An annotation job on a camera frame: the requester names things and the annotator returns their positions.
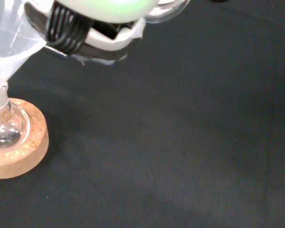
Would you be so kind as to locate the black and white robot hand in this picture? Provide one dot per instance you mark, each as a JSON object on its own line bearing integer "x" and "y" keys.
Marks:
{"x": 104, "y": 38}

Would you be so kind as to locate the clear plastic funnel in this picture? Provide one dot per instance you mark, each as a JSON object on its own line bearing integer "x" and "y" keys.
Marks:
{"x": 4, "y": 38}

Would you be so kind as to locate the small round-bottom glass flask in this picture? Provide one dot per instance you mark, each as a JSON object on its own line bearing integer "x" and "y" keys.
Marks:
{"x": 20, "y": 122}

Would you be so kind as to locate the black bench cloth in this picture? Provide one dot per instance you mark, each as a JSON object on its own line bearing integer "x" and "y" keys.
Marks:
{"x": 168, "y": 142}

